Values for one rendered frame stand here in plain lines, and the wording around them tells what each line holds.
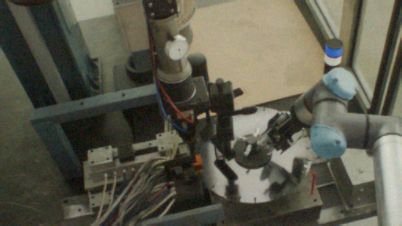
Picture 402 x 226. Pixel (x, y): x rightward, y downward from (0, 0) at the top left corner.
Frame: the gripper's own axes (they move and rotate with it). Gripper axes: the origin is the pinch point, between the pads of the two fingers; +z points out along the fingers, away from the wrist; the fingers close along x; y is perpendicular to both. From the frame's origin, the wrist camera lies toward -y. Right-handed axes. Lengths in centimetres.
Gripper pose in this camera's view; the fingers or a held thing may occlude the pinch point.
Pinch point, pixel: (267, 143)
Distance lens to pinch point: 134.5
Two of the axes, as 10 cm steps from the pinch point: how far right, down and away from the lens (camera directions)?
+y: -5.4, 5.5, -6.3
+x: 7.0, 7.2, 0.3
